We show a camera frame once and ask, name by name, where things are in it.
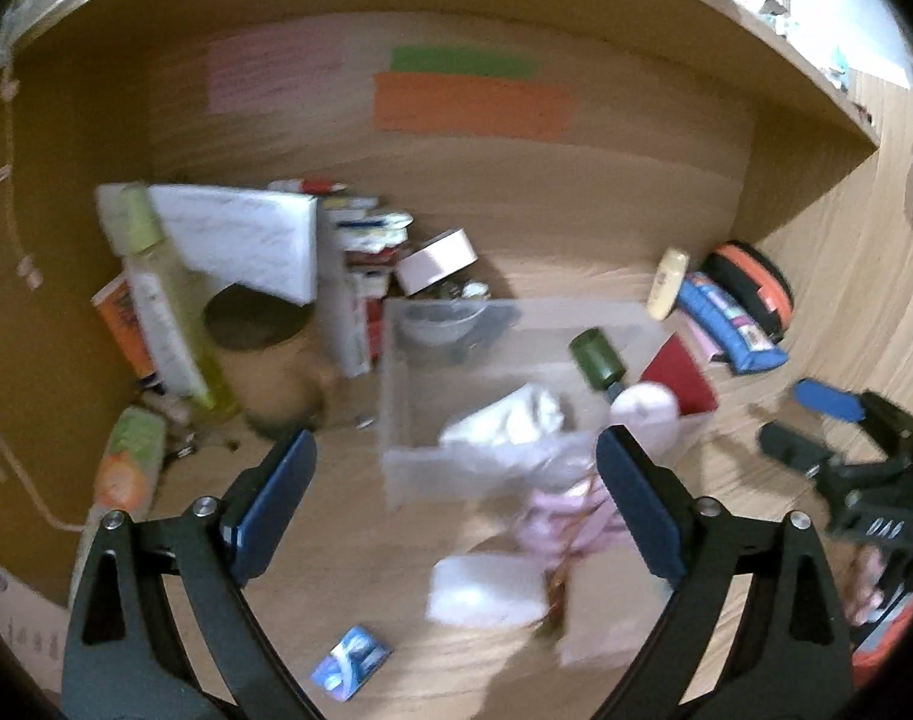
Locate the white round tin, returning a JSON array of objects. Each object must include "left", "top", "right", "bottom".
[{"left": 425, "top": 553, "right": 549, "bottom": 629}]

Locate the green sticky note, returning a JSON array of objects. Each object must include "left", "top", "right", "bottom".
[{"left": 390, "top": 44, "right": 538, "bottom": 80}]

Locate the brown mug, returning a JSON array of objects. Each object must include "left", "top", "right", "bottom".
[{"left": 203, "top": 284, "right": 343, "bottom": 440}]

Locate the white string cord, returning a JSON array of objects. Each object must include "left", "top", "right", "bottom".
[{"left": 0, "top": 13, "right": 88, "bottom": 535}]

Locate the cream lotion tube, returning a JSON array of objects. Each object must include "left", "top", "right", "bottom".
[{"left": 647, "top": 247, "right": 689, "bottom": 322}]

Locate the pink rope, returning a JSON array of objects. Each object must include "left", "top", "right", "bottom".
[{"left": 512, "top": 475, "right": 642, "bottom": 564}]

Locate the orange small box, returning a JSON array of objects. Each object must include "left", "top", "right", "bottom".
[{"left": 91, "top": 273, "right": 160, "bottom": 388}]

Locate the right hand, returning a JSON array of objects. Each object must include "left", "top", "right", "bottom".
[{"left": 842, "top": 544, "right": 886, "bottom": 626}]

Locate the green glass bottle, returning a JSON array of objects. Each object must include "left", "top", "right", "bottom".
[{"left": 569, "top": 327, "right": 627, "bottom": 403}]

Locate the white jar purple label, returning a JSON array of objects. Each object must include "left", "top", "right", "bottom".
[{"left": 609, "top": 382, "right": 683, "bottom": 466}]

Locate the black orange zip case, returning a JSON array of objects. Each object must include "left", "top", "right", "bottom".
[{"left": 701, "top": 239, "right": 795, "bottom": 343}]

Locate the clear plastic storage bin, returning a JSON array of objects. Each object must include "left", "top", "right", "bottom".
[{"left": 379, "top": 298, "right": 673, "bottom": 507}]

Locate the small white pink box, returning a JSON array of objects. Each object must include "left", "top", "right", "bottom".
[{"left": 395, "top": 229, "right": 477, "bottom": 296}]

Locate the pink sticky note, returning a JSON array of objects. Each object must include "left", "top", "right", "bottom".
[{"left": 206, "top": 20, "right": 343, "bottom": 114}]

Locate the orange sticky note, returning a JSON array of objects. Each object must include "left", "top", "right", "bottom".
[{"left": 372, "top": 71, "right": 573, "bottom": 142}]

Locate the white drawstring pouch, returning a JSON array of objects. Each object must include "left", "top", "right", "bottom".
[{"left": 439, "top": 383, "right": 566, "bottom": 454}]

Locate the orange sleeve forearm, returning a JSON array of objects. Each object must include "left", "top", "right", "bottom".
[{"left": 852, "top": 600, "right": 913, "bottom": 689}]

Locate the stack of books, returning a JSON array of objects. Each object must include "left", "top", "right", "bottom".
[{"left": 268, "top": 177, "right": 415, "bottom": 361}]

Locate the orange green glue tube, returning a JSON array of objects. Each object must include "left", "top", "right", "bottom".
[{"left": 68, "top": 406, "right": 167, "bottom": 605}]

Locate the white printed receipt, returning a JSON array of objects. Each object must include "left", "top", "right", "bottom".
[{"left": 0, "top": 566, "right": 70, "bottom": 699}]

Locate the white ceramic bowl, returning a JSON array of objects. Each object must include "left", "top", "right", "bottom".
[{"left": 398, "top": 299, "right": 488, "bottom": 348}]

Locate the pink flat item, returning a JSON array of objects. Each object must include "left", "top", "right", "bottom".
[{"left": 669, "top": 310, "right": 726, "bottom": 364}]

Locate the white handwritten paper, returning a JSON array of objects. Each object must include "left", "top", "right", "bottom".
[{"left": 95, "top": 180, "right": 372, "bottom": 380}]

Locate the red card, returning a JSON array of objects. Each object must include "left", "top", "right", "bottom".
[{"left": 640, "top": 333, "right": 719, "bottom": 416}]

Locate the blue small card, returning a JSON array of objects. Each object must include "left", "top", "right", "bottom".
[{"left": 310, "top": 626, "right": 393, "bottom": 702}]

